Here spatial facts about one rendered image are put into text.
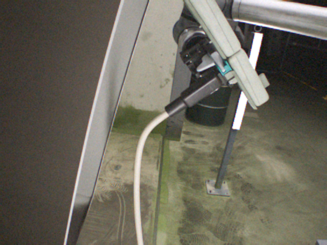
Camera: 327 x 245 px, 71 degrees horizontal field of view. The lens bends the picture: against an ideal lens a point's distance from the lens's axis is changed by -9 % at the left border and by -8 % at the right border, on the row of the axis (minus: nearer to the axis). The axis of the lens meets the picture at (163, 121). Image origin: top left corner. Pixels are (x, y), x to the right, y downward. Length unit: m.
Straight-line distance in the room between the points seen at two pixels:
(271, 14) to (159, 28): 1.83
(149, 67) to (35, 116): 2.22
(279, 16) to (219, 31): 0.36
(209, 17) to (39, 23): 0.29
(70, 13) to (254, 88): 0.40
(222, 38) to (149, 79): 2.16
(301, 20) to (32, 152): 0.75
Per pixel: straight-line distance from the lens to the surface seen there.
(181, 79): 2.62
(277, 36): 8.12
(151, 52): 2.58
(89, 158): 1.18
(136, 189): 0.65
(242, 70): 0.54
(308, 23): 0.81
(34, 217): 0.59
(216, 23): 0.49
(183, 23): 0.79
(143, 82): 2.65
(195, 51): 0.64
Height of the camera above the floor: 1.35
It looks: 24 degrees down
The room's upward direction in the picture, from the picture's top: 8 degrees clockwise
